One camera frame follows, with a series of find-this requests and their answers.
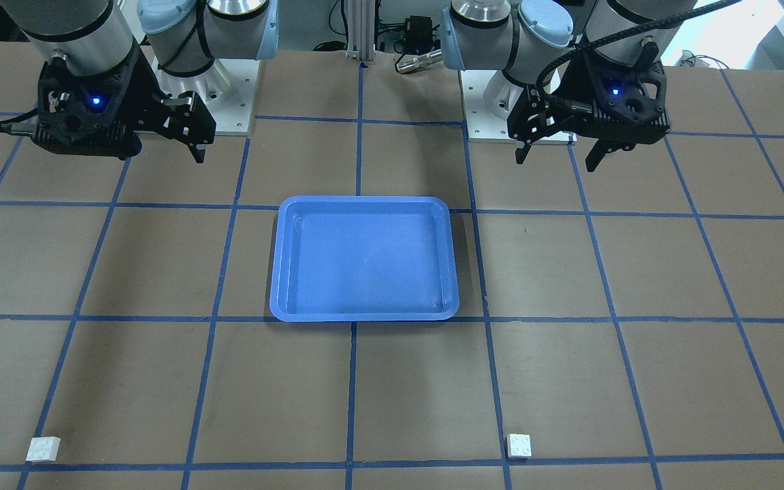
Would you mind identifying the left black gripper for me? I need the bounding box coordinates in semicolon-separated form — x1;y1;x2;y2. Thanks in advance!
507;48;671;173

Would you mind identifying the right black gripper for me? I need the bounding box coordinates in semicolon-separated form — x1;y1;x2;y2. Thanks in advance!
31;42;216;164

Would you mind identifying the blue plastic tray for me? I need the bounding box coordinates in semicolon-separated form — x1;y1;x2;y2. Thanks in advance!
269;195;460;323

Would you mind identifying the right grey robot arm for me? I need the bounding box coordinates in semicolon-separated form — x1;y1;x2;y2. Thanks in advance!
0;1;279;164

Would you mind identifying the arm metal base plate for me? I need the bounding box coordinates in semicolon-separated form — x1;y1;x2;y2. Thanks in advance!
154;59;263;137
459;68;576;145

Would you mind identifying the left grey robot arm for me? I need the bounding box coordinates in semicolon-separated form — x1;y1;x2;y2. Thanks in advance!
438;1;695;172

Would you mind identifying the white block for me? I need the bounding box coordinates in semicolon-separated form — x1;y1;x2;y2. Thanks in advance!
505;432;533;459
24;436;62;464

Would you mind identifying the aluminium frame post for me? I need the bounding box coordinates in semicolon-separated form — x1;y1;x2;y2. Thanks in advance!
340;1;378;65

